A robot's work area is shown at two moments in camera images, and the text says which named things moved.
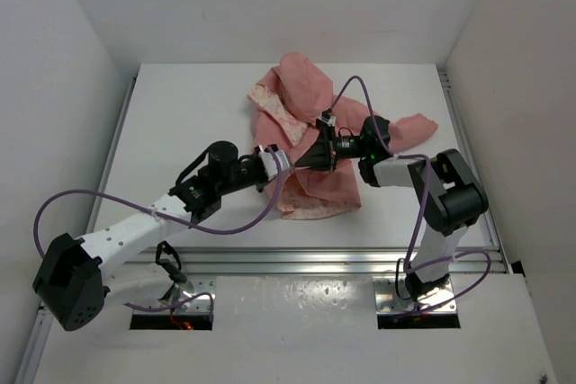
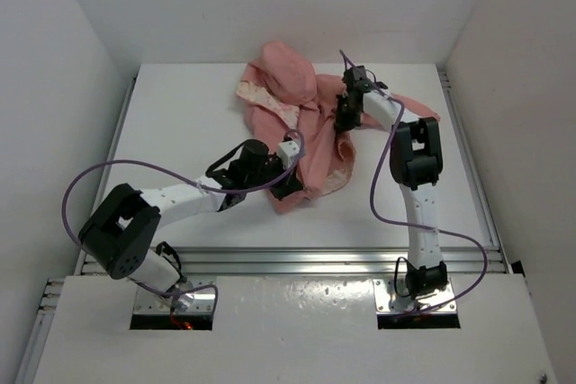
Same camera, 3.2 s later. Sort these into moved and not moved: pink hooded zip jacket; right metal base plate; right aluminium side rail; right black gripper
Moved: pink hooded zip jacket; right black gripper
Not moved: right aluminium side rail; right metal base plate
